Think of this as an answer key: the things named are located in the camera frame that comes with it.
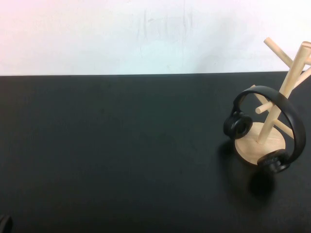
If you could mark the black over-ear headphones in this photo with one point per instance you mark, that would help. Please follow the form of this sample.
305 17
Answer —
288 108

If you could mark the wooden peg headphone stand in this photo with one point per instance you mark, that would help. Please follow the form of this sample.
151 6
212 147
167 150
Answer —
250 145

